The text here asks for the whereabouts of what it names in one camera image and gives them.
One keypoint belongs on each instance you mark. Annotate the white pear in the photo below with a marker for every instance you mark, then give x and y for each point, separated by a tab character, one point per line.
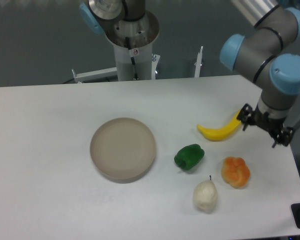
205	196

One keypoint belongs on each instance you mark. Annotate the yellow banana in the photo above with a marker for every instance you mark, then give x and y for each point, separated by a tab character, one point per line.
220	134

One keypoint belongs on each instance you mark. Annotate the beige round plate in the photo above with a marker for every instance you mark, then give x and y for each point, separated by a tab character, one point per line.
123	149

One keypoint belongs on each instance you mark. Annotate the white metal frame bracket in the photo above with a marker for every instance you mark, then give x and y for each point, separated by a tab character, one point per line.
94	76

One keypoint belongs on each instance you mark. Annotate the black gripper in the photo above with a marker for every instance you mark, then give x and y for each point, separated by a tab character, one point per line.
268	119

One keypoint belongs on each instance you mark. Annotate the white upright frame post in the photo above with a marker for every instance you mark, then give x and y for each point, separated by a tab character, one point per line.
198	63

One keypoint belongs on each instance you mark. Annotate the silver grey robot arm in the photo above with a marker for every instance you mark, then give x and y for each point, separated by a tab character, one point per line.
259	58

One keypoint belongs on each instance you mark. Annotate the green bell pepper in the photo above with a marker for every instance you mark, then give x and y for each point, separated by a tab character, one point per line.
189	156

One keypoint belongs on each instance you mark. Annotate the orange knotted bread roll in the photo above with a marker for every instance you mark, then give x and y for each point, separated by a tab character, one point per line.
235	172

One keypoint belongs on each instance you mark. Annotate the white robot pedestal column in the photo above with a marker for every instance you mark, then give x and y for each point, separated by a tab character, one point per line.
132	43

